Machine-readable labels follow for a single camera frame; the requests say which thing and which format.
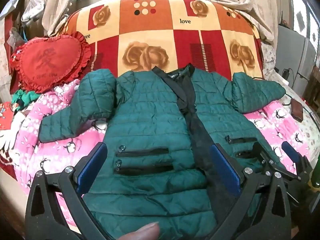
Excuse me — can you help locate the pink penguin bedsheet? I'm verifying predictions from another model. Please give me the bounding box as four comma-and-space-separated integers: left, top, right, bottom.
0, 78, 320, 230

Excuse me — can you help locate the red orange rose blanket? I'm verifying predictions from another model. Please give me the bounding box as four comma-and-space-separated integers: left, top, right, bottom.
61, 0, 263, 79

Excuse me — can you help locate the dark green quilted jacket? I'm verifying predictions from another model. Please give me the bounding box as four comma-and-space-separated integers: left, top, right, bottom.
39, 64, 285, 239

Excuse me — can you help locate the grey cabinet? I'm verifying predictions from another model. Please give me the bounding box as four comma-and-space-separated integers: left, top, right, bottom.
275, 25, 316, 97

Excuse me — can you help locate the red heart ruffled pillow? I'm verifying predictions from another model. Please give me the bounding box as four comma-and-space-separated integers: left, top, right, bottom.
9, 32, 92, 93

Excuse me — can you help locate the brown wallet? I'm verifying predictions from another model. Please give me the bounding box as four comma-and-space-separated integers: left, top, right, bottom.
290, 99, 303, 122

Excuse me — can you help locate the left hand thumb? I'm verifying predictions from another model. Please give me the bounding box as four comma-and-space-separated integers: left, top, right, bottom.
118, 222, 160, 240

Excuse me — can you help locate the green cloth by pillow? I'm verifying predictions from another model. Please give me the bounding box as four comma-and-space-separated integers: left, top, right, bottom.
11, 89, 41, 111

